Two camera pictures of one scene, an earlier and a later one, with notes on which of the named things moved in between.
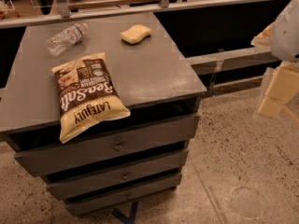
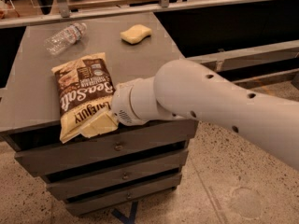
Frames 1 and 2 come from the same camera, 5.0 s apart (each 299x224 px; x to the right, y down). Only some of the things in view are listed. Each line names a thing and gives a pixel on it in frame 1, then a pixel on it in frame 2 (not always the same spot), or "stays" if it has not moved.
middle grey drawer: (119, 176) stays
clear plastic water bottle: (62, 40) stays
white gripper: (286, 35) -> (121, 105)
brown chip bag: (88, 96) stays
